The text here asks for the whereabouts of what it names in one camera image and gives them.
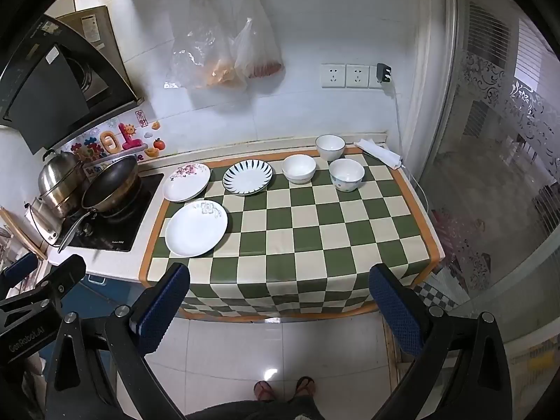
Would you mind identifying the floral white bowl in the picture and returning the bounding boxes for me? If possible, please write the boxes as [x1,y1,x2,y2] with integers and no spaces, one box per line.
[328,158,365,192]

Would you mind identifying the blue-rimmed white bowl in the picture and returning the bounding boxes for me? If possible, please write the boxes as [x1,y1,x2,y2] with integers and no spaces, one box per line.
[315,135,346,162]

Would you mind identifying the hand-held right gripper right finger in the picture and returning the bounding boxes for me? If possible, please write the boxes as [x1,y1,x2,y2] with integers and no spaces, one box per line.
[369,264,519,420]

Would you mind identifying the frosted glass sliding door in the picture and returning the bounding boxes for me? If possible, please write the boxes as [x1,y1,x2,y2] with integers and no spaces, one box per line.
[418,0,560,346]

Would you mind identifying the pink floral plate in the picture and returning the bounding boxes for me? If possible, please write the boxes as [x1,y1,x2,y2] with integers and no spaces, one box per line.
[163,163,211,203]

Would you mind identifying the black range hood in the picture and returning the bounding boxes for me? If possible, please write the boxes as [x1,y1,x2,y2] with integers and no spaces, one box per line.
[0,5,145,154]

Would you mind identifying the white wall socket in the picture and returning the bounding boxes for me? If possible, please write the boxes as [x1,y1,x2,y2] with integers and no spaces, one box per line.
[345,64,371,89]
[321,64,347,88]
[369,65,391,89]

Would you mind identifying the green checkered tablecloth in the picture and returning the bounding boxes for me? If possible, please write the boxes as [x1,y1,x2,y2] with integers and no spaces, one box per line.
[139,149,442,321]

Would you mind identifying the person's right foot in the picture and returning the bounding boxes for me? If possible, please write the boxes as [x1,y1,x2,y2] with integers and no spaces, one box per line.
[295,376,316,399]

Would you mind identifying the dark wok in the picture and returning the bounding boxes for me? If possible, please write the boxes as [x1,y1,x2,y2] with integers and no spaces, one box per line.
[57,154,142,254]

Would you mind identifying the blue cabinet door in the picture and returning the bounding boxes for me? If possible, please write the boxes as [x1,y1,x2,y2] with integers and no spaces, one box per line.
[61,271,146,318]

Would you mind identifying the large clear plastic bag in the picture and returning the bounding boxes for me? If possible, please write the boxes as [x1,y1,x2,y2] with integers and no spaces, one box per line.
[168,0,248,91]

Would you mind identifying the black gas stove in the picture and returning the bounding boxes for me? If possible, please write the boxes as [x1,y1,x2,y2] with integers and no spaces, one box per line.
[65,173,165,253]

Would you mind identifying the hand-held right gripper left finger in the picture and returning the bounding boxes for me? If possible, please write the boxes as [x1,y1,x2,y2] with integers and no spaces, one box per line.
[44,262,192,420]

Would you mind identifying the folded white cloth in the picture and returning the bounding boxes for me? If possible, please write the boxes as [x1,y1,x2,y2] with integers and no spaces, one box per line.
[353,138,403,170]

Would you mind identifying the wooden cutting board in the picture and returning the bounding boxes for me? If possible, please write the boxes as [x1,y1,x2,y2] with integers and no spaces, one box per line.
[0,207,47,261]

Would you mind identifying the plain white bowl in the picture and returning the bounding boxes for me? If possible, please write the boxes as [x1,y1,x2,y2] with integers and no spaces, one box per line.
[281,154,317,185]

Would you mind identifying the large white plate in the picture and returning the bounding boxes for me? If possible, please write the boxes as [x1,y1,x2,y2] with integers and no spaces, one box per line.
[164,200,229,257]

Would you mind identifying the stainless steel pot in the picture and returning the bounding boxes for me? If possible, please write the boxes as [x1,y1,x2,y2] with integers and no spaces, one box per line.
[24,149,86,246]

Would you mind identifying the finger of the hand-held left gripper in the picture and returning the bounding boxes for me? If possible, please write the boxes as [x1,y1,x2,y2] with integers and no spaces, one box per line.
[0,254,87,366]
[0,251,40,294]

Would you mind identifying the colourful wall stickers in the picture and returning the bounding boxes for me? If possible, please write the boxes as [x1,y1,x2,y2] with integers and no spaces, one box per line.
[70,109,169,168]

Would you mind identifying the person's dark clothing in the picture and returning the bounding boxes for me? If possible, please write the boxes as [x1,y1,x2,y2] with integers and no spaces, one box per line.
[184,396,327,420]

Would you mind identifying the white cable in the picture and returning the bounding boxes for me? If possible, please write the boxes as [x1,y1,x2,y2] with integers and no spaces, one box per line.
[383,82,433,213]

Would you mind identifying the blue striped plate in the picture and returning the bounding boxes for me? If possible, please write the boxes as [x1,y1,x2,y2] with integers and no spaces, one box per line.
[222,160,274,196]

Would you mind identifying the small clear plastic bag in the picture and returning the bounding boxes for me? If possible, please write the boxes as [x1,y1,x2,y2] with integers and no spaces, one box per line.
[234,0,285,80]

